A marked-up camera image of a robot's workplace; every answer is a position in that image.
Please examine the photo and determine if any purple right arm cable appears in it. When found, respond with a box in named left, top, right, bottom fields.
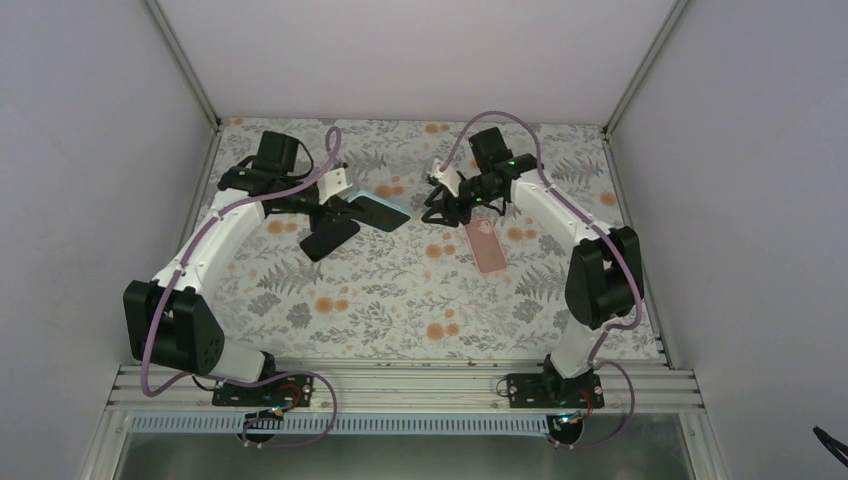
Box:
left=439, top=110, right=645, bottom=450

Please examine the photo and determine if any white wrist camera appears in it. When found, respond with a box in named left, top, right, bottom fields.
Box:
left=427, top=158, right=463, bottom=198
left=316, top=167, right=354, bottom=205

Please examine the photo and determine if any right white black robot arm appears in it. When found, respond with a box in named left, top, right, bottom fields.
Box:
left=422, top=128, right=644, bottom=408

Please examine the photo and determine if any aluminium mounting rail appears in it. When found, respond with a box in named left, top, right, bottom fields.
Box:
left=107, top=360, right=705, bottom=414

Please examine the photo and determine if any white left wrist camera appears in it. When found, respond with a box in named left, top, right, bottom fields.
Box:
left=316, top=167, right=354, bottom=205

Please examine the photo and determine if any pink phone case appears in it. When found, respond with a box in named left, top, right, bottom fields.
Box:
left=464, top=218, right=508, bottom=275

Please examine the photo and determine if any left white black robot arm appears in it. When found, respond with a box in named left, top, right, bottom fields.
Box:
left=123, top=126, right=352, bottom=405

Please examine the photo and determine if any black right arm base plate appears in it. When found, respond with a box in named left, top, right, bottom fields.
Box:
left=496, top=371, right=605, bottom=410

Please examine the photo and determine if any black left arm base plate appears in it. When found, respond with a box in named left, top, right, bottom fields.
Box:
left=211, top=374, right=314, bottom=408

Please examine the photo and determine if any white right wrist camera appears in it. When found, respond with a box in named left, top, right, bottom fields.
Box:
left=427, top=158, right=463, bottom=198

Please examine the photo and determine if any floral patterned table mat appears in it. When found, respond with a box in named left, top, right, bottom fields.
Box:
left=158, top=117, right=664, bottom=362

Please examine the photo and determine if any black object at corner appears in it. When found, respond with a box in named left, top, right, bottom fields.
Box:
left=812, top=426, right=848, bottom=467

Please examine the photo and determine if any black phone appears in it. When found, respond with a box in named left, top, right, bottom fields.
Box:
left=347, top=191, right=411, bottom=232
left=299, top=219, right=360, bottom=262

